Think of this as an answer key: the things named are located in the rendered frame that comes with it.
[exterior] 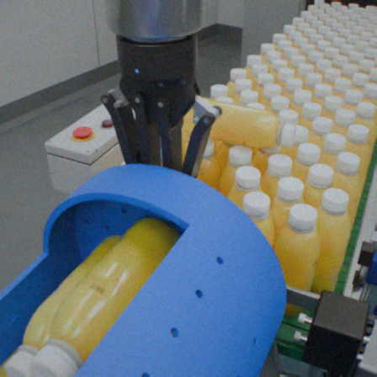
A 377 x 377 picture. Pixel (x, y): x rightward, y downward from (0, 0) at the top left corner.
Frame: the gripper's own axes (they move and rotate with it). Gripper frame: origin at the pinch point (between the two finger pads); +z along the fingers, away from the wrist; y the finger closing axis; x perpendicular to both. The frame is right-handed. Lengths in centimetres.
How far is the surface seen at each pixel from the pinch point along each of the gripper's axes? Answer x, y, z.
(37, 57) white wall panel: -209, 227, 76
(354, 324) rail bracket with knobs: -6.5, -24.3, 15.9
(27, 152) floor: -146, 188, 116
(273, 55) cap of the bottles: -81, 10, 7
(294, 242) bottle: -12.8, -13.4, 10.6
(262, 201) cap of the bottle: -15.3, -7.5, 6.9
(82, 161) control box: -14.1, 23.6, 7.8
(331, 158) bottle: -37.5, -13.9, 10.1
